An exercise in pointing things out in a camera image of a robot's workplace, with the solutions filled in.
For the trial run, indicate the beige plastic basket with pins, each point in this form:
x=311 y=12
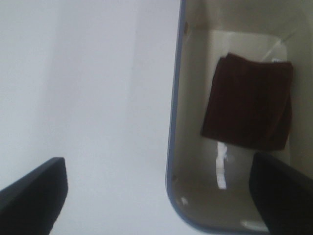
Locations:
x=207 y=181

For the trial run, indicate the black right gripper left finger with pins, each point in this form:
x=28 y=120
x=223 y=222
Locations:
x=32 y=204

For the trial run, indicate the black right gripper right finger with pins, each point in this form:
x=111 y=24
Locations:
x=282 y=195

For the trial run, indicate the brown towel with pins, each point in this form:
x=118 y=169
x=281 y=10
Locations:
x=250 y=103

